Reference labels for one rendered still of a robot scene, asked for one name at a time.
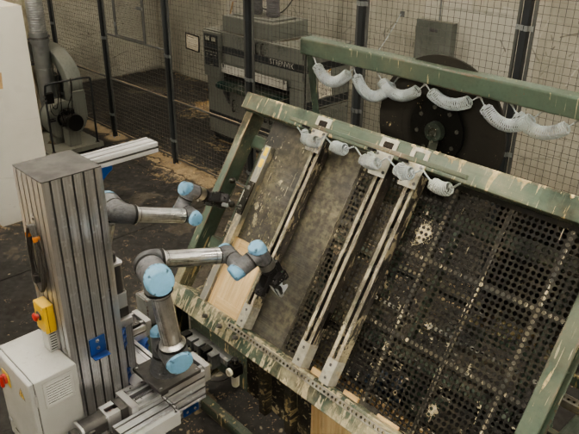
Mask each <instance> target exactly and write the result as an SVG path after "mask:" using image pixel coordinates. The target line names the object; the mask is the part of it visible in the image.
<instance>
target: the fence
mask: <svg viewBox="0 0 579 434"><path fill-rule="evenodd" d="M266 147H268V148H270V149H269V151H268V152H267V155H266V156H264V155H263V153H264V151H265V148H266ZM265 148H264V150H263V152H262V154H261V156H260V159H261V158H262V159H264V160H265V161H264V162H263V164H262V167H261V168H260V167H258V164H259V161H260V159H259V161H258V164H257V166H256V168H255V170H254V172H253V174H252V178H251V180H250V181H252V182H255V185H254V187H253V190H252V193H251V195H250V197H249V199H248V202H247V204H246V206H245V209H244V211H243V213H242V215H240V214H237V213H236V214H235V216H234V218H233V221H232V224H231V226H230V227H229V230H228V232H227V236H226V237H225V239H224V241H223V243H228V244H230V245H232V243H233V241H234V238H235V236H237V237H238V235H239V233H240V229H241V228H242V226H243V223H244V221H245V219H246V216H247V214H248V212H249V209H250V207H251V205H252V202H253V200H254V198H255V195H256V194H257V192H258V188H259V186H260V184H261V182H262V180H263V178H264V175H265V173H266V170H267V168H268V166H269V163H270V161H271V159H272V156H273V154H274V152H275V150H276V149H274V148H272V147H270V146H267V145H265ZM222 266H223V263H221V264H214V265H213V267H212V270H211V271H210V273H209V277H208V279H207V281H206V283H205V285H204V288H203V290H202V292H201V295H200V298H201V299H203V300H204V301H208V299H209V296H210V294H211V292H212V289H213V287H214V285H215V282H216V280H217V278H218V275H219V274H220V272H221V268H222Z"/></svg>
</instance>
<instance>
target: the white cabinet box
mask: <svg viewBox="0 0 579 434"><path fill-rule="evenodd" d="M44 156H46V152H45V147H44V140H43V135H42V130H41V124H40V115H39V110H38V104H37V99H36V94H35V88H34V79H33V73H32V67H31V62H30V57H29V51H28V42H27V36H26V31H25V26H24V20H23V15H22V6H21V5H18V4H15V3H9V2H6V1H3V0H0V226H8V225H11V224H14V223H16V222H19V221H22V214H21V209H20V205H19V200H18V195H17V191H16V182H15V178H14V173H13V169H12V165H13V164H17V163H21V162H24V161H28V160H31V159H35V158H40V157H44Z"/></svg>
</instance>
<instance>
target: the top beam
mask: <svg viewBox="0 0 579 434"><path fill-rule="evenodd" d="M241 107H242V108H244V109H246V110H249V111H252V112H253V113H255V114H257V115H261V116H263V117H266V118H268V119H271V120H274V121H278V122H281V123H283V124H286V125H288V126H291V127H295V128H297V127H299V128H300V129H301V130H302V129H304V128H305V127H302V124H300V123H297V122H294V121H291V120H289V118H290V116H293V117H295V118H298V119H301V120H304V121H308V122H311V123H314V124H315V123H316V121H317V118H318V116H322V117H326V118H328V119H331V120H333V122H332V125H331V126H330V129H332V130H334V131H337V132H340V133H344V134H347V135H350V136H352V137H355V138H358V139H361V140H365V141H368V142H370V143H373V144H376V145H380V142H381V140H382V138H383V136H384V137H387V138H390V139H393V140H398V141H400V144H399V146H398V148H397V150H396V151H397V152H401V153H404V154H407V155H410V152H411V151H412V149H413V147H414V146H417V145H415V144H411V143H408V142H406V141H403V140H400V139H396V138H392V137H389V136H387V135H384V134H381V133H377V132H373V131H371V130H368V129H365V128H362V127H358V126H355V125H352V124H349V123H346V122H343V121H339V120H336V119H333V118H330V117H327V116H325V115H320V114H317V113H314V112H311V111H308V110H306V109H303V108H298V107H295V106H292V105H289V104H287V103H284V102H279V101H276V100H273V99H270V98H268V97H265V96H261V95H257V94H254V93H252V92H249V91H248V92H247V94H246V97H245V100H244V102H243V103H242V106H241ZM327 138H328V139H329V140H332V141H334V140H338V141H339V142H342V143H346V144H347V145H348V146H349V147H351V146H354V147H353V148H355V146H356V147H357V148H358V150H360V151H362V152H370V150H368V149H367V147H368V146H363V145H360V144H358V143H355V142H352V141H350V140H348V139H343V138H340V137H338V136H335V135H332V134H330V133H328V134H327ZM417 147H419V148H422V149H425V150H428V151H430V152H432V153H431V156H430V158H429V159H428V162H430V163H433V164H437V165H440V166H443V167H445V168H447V169H450V170H453V171H457V172H460V173H463V174H465V175H468V176H469V177H468V180H464V179H462V178H459V177H455V176H452V175H449V174H446V173H444V172H441V171H438V170H434V169H431V168H428V167H425V169H424V171H425V172H426V174H429V175H432V176H434V177H438V178H441V179H444V180H446V181H449V182H452V183H455V184H458V183H461V184H460V185H461V186H464V187H466V188H469V189H473V190H475V191H478V192H481V193H484V194H486V195H490V196H493V197H495V198H498V199H501V200H503V201H506V202H510V203H513V204H515V205H518V206H521V207H523V208H527V209H530V210H532V211H535V212H538V213H541V214H544V215H547V216H550V217H552V218H555V219H558V220H562V221H564V222H567V223H570V224H572V225H575V226H579V196H576V195H572V194H569V193H566V192H563V191H560V190H557V189H553V188H550V187H547V186H544V185H541V184H538V183H534V182H531V181H528V180H525V179H522V178H519V177H515V176H512V175H509V174H506V173H503V172H500V171H498V170H493V169H490V168H487V167H484V166H481V165H479V164H474V163H471V162H468V161H465V160H462V159H460V158H455V157H453V156H449V155H446V154H444V153H441V152H436V151H434V150H430V149H427V148H425V147H422V146H417Z"/></svg>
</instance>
